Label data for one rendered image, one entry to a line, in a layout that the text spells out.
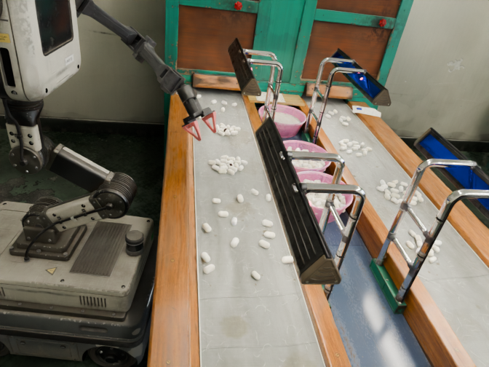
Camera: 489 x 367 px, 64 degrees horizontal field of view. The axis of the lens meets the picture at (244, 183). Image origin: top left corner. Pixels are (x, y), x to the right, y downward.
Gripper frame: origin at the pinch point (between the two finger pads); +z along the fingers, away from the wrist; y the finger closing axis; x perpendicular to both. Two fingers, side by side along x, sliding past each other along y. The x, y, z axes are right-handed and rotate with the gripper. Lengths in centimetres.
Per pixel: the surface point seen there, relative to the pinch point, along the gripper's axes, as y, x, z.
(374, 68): -136, 24, 12
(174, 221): 34.3, 1.0, 19.8
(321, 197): -17, 25, 42
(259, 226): 15.2, 16.3, 35.6
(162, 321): 65, 18, 34
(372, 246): -6, 41, 61
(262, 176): -14.0, 4.5, 25.8
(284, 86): -101, -17, -3
